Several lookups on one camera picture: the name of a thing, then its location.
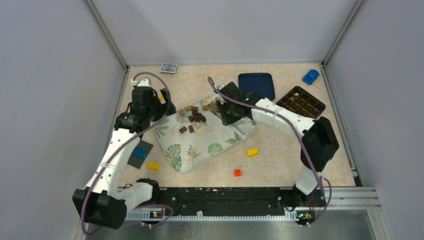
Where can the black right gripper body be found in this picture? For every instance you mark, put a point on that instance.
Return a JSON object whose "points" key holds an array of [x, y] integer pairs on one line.
{"points": [[228, 114]]}

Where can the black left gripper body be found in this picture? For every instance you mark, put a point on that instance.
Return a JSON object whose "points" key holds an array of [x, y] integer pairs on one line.
{"points": [[157, 108]]}

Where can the blue chocolate box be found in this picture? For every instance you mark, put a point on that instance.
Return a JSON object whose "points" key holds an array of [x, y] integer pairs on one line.
{"points": [[301, 102]]}

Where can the clear plastic tongs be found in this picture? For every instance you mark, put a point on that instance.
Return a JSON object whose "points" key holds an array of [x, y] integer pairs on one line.
{"points": [[237, 129]]}

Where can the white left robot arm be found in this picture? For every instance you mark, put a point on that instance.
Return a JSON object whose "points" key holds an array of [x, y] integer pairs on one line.
{"points": [[100, 202]]}

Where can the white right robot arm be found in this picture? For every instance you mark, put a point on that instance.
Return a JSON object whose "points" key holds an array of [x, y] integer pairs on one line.
{"points": [[317, 139]]}

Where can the white round chocolate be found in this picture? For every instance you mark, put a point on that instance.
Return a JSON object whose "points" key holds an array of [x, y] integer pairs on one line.
{"points": [[200, 131]]}

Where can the brown rectangular chocolate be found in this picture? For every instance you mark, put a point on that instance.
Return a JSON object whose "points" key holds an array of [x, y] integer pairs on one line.
{"points": [[183, 130]]}

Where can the dark rectangular chocolate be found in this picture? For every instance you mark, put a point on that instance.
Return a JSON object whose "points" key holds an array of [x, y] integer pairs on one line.
{"points": [[191, 129]]}

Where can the pile of assorted chocolates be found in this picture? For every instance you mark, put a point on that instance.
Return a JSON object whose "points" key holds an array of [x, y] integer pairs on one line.
{"points": [[195, 113]]}

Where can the dark blue box lid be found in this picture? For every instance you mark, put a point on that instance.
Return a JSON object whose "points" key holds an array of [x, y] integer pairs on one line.
{"points": [[261, 83]]}

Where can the playing card deck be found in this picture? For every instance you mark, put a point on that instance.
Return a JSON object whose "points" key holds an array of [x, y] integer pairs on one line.
{"points": [[168, 68]]}

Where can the floral serving tray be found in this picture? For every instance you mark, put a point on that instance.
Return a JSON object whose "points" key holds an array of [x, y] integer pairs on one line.
{"points": [[187, 151]]}

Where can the yellow lego brick right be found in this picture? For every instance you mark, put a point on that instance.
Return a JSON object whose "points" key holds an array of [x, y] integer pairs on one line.
{"points": [[252, 152]]}

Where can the yellow lego brick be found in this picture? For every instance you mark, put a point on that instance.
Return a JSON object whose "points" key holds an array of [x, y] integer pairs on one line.
{"points": [[252, 152], [153, 166]]}

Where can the grey lego baseplate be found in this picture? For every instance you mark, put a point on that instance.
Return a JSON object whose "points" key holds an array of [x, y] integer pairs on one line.
{"points": [[140, 154]]}

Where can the yellow lego brick left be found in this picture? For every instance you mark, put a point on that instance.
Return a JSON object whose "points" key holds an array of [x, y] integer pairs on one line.
{"points": [[153, 166]]}

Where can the red lego cube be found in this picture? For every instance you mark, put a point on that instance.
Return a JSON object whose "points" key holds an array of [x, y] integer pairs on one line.
{"points": [[237, 173]]}

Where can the blue toy car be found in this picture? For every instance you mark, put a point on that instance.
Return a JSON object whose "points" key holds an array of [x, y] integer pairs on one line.
{"points": [[311, 76]]}

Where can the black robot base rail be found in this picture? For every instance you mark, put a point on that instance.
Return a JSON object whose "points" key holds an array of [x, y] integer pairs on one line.
{"points": [[236, 201]]}

